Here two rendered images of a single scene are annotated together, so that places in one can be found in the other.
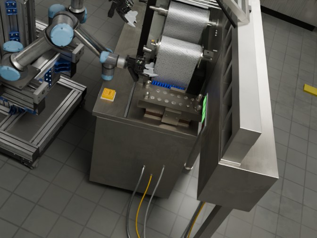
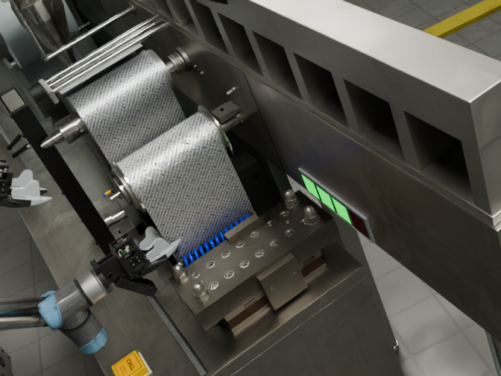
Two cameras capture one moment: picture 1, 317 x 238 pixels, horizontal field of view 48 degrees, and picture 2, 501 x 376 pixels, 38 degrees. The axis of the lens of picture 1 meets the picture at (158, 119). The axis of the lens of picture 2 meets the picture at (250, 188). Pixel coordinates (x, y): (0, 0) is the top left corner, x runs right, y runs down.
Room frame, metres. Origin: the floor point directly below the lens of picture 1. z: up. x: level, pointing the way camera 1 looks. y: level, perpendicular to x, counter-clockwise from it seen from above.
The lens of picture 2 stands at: (0.24, 0.12, 2.20)
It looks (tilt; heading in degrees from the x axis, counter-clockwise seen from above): 37 degrees down; 350
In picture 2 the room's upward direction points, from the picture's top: 25 degrees counter-clockwise
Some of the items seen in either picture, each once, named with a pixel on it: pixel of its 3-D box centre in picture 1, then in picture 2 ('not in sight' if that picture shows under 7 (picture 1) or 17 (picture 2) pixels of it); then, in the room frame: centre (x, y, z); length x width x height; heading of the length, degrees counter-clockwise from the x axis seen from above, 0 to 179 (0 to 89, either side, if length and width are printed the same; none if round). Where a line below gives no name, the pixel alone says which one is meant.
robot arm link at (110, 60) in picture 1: (109, 59); (65, 305); (1.65, 0.40, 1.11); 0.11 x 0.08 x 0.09; 95
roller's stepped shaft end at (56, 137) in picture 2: (154, 8); (51, 140); (1.98, 0.24, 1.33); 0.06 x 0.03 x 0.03; 95
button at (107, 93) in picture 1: (108, 94); (130, 369); (1.55, 0.35, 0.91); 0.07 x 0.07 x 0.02; 5
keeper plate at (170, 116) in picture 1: (171, 116); (282, 282); (1.48, -0.07, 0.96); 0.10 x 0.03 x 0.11; 95
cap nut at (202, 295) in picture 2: (146, 94); (199, 290); (1.51, 0.11, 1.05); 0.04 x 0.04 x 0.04
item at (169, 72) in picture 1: (172, 74); (203, 210); (1.69, 0.00, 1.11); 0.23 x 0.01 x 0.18; 95
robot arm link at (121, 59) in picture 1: (121, 61); (92, 285); (1.66, 0.32, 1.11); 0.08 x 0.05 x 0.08; 5
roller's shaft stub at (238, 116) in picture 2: (205, 58); (228, 123); (1.76, -0.16, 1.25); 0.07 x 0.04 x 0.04; 95
